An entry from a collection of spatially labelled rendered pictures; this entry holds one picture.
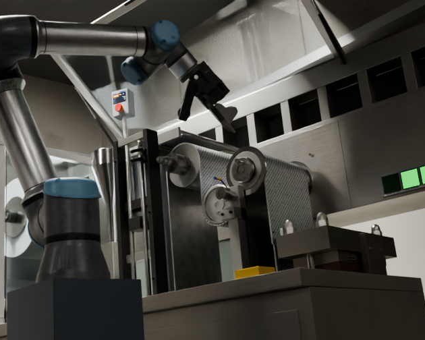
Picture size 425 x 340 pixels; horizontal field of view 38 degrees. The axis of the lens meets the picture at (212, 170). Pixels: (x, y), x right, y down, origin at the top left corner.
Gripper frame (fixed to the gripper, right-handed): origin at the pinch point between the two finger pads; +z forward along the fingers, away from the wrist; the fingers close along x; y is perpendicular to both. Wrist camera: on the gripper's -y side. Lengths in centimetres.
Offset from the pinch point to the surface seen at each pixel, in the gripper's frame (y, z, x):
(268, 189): -2.7, 20.3, -2.3
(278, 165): 4.5, 18.7, 5.9
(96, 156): -42, -17, 62
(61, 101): -75, -61, 370
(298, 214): -0.6, 34.0, 4.6
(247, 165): -2.7, 11.4, 1.2
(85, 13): -10, -90, 278
